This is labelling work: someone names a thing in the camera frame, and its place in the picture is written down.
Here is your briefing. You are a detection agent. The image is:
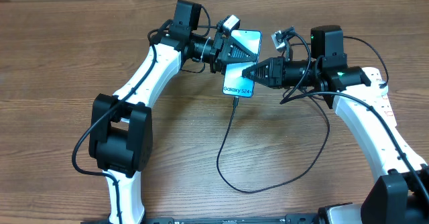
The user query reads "Galaxy S24 smartphone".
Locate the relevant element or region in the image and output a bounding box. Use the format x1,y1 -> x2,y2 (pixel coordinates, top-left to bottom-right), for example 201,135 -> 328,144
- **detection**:
223,30 -> 262,98

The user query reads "black USB charging cable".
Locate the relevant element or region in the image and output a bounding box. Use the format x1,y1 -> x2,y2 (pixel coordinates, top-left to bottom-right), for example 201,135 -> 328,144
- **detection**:
216,36 -> 389,194

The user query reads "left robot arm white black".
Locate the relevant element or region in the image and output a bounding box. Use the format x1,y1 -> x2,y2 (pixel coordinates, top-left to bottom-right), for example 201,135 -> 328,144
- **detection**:
81,0 -> 262,223

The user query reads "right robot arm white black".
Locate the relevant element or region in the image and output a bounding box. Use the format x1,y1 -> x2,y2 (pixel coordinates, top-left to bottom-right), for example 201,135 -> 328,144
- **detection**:
242,25 -> 428,223

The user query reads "white charger plug adapter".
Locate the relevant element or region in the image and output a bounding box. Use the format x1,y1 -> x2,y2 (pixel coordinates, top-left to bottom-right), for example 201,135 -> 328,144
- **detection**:
370,78 -> 389,96

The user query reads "white power strip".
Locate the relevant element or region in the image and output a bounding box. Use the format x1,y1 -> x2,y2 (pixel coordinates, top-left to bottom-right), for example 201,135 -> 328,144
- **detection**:
359,67 -> 397,127

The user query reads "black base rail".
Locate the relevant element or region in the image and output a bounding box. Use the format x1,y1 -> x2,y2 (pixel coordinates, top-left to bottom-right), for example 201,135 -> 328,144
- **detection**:
80,213 -> 322,224

